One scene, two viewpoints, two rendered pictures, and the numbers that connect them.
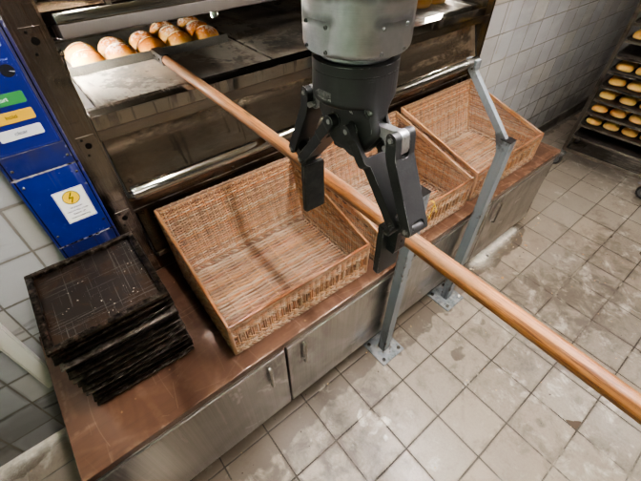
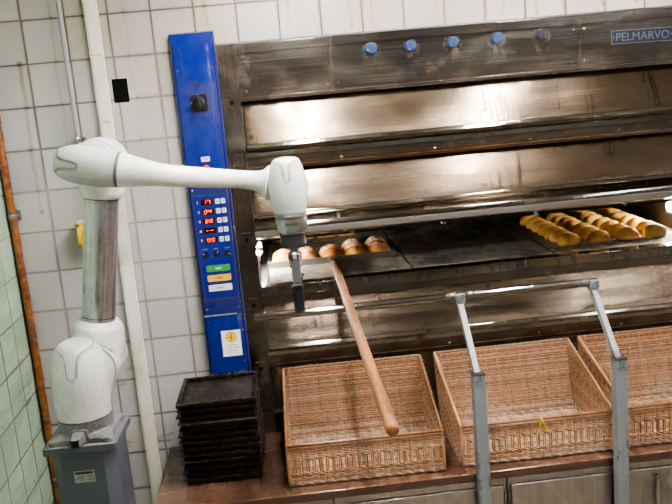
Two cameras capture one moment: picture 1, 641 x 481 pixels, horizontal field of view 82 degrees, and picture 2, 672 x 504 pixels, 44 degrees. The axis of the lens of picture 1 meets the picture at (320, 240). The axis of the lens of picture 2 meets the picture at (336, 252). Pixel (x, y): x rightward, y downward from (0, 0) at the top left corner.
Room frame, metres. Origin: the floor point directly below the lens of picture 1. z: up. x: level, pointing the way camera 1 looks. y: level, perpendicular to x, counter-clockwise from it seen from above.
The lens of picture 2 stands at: (-1.50, -1.47, 1.93)
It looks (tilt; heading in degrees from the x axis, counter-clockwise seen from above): 11 degrees down; 35
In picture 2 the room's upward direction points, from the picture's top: 5 degrees counter-clockwise
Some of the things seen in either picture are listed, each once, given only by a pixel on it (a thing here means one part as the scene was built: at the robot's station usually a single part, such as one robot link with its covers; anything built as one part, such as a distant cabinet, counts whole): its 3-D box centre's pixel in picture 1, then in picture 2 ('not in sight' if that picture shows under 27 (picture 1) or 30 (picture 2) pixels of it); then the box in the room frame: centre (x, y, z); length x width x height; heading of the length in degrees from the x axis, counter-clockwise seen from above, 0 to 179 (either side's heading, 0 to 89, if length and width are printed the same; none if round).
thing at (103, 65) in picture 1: (137, 39); (329, 251); (1.48, 0.67, 1.20); 0.55 x 0.36 x 0.03; 129
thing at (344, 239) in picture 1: (266, 242); (359, 415); (0.90, 0.19, 0.72); 0.56 x 0.49 x 0.28; 128
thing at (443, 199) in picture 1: (386, 178); (518, 397); (1.27, -0.28, 0.72); 0.56 x 0.49 x 0.28; 128
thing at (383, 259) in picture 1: (387, 244); (298, 299); (0.27, -0.07, 1.35); 0.03 x 0.01 x 0.07; 127
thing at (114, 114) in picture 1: (341, 49); (486, 267); (1.49, -0.08, 1.16); 1.80 x 0.06 x 0.04; 129
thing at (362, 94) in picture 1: (353, 102); (294, 248); (0.33, -0.03, 1.48); 0.08 x 0.07 x 0.09; 37
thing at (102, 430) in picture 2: not in sight; (84, 425); (-0.09, 0.47, 1.03); 0.22 x 0.18 x 0.06; 37
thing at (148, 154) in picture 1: (343, 88); (489, 302); (1.47, -0.09, 1.02); 1.79 x 0.11 x 0.19; 129
